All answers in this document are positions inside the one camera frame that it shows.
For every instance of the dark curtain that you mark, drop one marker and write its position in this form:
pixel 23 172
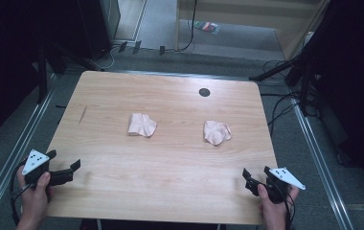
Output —
pixel 4 64
pixel 355 80

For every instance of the black round table grommet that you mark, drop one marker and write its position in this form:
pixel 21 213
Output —
pixel 204 92

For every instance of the person's right hand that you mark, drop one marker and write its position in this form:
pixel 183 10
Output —
pixel 274 212

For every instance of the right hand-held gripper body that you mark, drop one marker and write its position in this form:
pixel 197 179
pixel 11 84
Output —
pixel 285 178

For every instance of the aluminium floor rail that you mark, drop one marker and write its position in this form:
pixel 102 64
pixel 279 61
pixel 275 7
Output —
pixel 11 159
pixel 322 166

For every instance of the pink cloth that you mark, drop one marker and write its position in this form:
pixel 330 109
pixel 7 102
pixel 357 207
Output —
pixel 141 125
pixel 216 132

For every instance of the beige wooden shelf unit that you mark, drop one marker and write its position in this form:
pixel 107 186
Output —
pixel 234 14

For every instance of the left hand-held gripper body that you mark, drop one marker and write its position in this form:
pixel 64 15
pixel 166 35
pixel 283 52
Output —
pixel 35 161

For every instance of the person's left hand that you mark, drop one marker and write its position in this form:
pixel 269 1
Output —
pixel 34 199

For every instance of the colourful plastic packet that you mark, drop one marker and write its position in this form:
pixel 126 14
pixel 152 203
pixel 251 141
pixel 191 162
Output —
pixel 206 27

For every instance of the black slanted stand leg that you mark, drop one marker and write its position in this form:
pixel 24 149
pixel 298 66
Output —
pixel 274 70

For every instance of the black cabinet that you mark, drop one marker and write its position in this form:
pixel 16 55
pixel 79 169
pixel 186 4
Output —
pixel 98 25

